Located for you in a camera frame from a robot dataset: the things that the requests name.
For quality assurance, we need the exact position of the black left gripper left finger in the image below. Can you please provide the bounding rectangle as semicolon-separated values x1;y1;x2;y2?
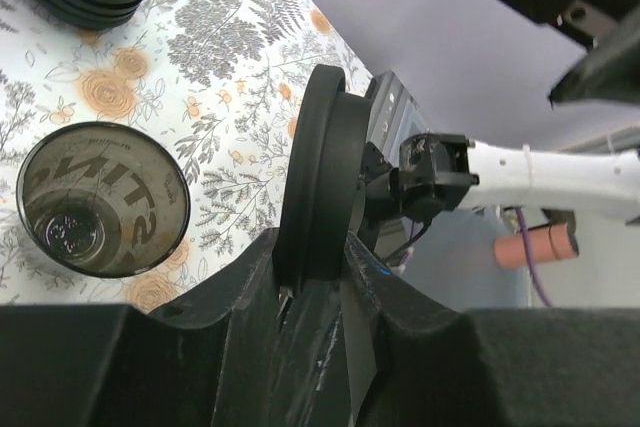
1;229;345;426

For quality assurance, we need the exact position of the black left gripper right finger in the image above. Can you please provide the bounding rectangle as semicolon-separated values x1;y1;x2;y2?
342;235;639;426

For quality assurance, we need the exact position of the dark translucent printed cup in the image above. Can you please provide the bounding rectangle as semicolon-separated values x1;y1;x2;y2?
16;121;191;279

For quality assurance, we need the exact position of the black plastic cup lid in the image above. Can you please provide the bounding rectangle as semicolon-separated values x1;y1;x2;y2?
273;64;371;296

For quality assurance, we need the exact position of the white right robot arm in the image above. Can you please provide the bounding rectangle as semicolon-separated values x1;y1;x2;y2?
361;0;639;225

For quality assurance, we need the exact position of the floral patterned table mat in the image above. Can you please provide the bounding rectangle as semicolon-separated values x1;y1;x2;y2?
1;0;370;311

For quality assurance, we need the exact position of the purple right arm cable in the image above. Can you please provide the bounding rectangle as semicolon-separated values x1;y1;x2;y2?
512;206;556;309

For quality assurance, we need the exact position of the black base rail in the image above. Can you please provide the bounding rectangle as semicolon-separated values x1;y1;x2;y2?
361;70;427;228

